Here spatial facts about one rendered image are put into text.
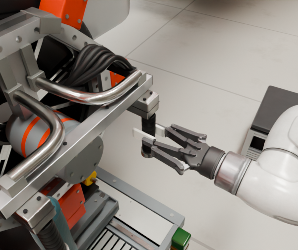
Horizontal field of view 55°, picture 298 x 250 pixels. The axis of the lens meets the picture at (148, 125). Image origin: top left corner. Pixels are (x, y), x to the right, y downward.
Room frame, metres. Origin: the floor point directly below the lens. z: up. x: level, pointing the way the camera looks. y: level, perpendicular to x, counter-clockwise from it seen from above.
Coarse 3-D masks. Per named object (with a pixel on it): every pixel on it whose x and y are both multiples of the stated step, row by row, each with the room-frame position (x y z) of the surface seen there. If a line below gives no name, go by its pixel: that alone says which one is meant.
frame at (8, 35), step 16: (16, 16) 0.58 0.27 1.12; (32, 16) 0.58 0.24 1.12; (48, 16) 0.58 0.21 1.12; (0, 32) 0.51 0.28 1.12; (16, 32) 0.52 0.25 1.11; (32, 32) 0.55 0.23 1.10; (48, 32) 0.57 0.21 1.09; (64, 32) 0.61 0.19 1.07; (80, 32) 0.65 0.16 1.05; (0, 48) 0.49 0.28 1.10; (16, 48) 0.51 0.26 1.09; (80, 48) 0.64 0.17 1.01; (96, 80) 0.73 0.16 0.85; (48, 192) 0.50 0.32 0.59; (64, 192) 0.50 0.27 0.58; (0, 224) 0.35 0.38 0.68; (16, 224) 0.37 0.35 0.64
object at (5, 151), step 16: (32, 48) 0.66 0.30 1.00; (48, 48) 0.80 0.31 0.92; (64, 48) 0.73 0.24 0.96; (48, 64) 0.83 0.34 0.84; (64, 64) 0.72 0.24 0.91; (0, 96) 0.55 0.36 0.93; (48, 96) 0.80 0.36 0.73; (64, 112) 0.74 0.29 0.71; (80, 112) 0.72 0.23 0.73; (0, 128) 0.55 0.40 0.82; (0, 144) 0.51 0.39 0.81; (0, 160) 0.49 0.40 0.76; (16, 160) 0.61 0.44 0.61; (0, 176) 0.47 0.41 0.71
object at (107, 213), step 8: (96, 192) 0.78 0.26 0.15; (104, 192) 0.76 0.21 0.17; (112, 200) 0.73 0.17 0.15; (104, 208) 0.69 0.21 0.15; (112, 208) 0.68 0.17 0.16; (96, 216) 0.65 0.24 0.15; (104, 216) 0.64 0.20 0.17; (112, 216) 0.67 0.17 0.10; (96, 224) 0.61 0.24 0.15; (104, 224) 0.63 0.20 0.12; (88, 232) 0.58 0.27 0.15; (96, 232) 0.58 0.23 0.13; (80, 240) 0.54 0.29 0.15; (88, 240) 0.54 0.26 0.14; (80, 248) 0.50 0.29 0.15
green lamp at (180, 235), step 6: (180, 228) 0.35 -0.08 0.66; (174, 234) 0.33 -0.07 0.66; (180, 234) 0.33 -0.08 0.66; (186, 234) 0.33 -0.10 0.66; (174, 240) 0.32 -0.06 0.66; (180, 240) 0.31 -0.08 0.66; (186, 240) 0.31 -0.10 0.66; (174, 246) 0.31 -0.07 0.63; (180, 246) 0.30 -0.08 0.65; (186, 246) 0.31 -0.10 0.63
